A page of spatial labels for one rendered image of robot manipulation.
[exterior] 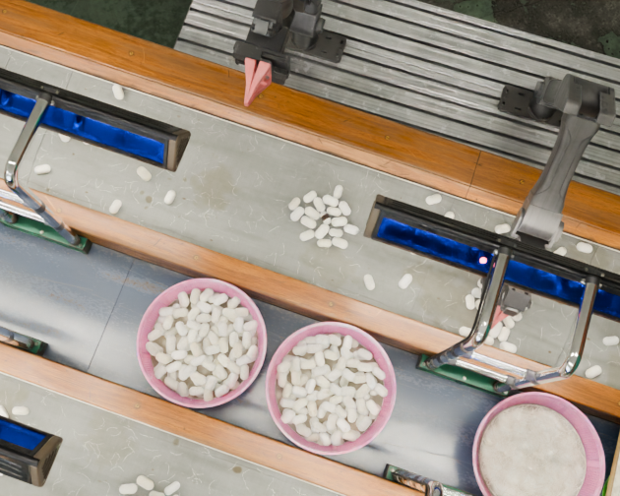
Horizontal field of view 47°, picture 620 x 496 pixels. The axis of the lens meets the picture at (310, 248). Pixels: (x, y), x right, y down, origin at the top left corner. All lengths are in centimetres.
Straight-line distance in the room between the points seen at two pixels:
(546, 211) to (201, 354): 75
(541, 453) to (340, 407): 43
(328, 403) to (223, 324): 27
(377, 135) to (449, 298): 40
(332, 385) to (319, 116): 60
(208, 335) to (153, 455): 26
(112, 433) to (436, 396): 68
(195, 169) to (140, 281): 28
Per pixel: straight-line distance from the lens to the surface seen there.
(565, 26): 284
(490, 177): 164
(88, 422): 155
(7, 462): 123
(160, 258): 155
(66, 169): 168
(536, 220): 143
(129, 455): 153
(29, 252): 172
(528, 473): 159
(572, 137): 140
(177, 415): 149
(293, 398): 151
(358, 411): 151
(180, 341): 153
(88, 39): 178
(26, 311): 169
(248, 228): 157
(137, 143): 129
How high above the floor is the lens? 224
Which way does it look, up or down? 75 degrees down
